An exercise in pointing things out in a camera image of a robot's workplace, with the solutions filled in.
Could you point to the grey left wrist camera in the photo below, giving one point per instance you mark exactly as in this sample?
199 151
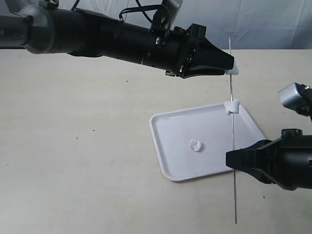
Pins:
166 14

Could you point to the white backdrop curtain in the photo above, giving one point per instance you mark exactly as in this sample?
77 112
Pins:
252 24

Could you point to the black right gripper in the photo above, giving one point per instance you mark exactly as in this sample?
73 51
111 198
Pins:
289 157

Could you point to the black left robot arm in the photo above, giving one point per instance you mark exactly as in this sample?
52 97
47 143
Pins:
141 35

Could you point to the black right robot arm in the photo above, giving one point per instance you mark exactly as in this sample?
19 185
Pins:
304 110

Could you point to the white rectangular plastic tray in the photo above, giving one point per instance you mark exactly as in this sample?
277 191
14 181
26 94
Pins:
172 132

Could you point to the white marshmallow bottom piece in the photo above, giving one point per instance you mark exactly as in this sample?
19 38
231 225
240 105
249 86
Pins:
232 107

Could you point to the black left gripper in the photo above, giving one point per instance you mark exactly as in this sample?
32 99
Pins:
175 53

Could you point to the thin metal skewer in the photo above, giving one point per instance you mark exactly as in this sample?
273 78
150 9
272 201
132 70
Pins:
233 143

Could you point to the white marshmallow piece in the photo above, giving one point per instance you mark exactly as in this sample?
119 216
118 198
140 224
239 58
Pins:
232 107
195 145
234 71

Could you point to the white marshmallow top piece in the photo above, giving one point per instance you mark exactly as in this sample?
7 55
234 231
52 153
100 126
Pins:
195 145

